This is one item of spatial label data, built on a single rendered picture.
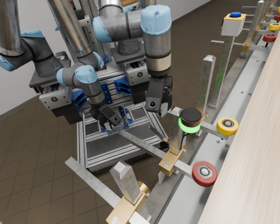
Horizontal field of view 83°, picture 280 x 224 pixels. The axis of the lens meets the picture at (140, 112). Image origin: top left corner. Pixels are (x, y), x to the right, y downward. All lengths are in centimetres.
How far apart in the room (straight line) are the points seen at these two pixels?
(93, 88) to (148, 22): 35
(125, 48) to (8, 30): 54
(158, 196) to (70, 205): 107
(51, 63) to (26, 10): 189
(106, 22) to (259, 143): 67
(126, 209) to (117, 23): 53
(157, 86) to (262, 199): 45
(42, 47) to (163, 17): 74
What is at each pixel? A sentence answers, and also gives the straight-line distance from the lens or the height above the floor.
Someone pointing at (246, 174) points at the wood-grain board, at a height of 90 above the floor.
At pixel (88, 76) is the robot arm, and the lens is 64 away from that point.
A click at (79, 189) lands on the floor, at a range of 173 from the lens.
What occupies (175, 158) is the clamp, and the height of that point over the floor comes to 87.
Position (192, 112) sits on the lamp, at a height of 110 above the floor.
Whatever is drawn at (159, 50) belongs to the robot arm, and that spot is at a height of 127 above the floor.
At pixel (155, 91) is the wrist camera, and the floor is 115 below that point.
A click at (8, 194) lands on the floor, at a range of 215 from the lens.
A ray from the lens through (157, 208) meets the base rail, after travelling 78.
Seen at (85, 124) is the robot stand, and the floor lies 23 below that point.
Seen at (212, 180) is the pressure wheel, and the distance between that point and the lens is 61.
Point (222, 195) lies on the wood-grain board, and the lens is 60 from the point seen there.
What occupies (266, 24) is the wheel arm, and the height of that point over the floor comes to 83.
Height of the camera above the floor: 145
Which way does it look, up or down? 44 degrees down
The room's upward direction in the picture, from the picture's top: 11 degrees counter-clockwise
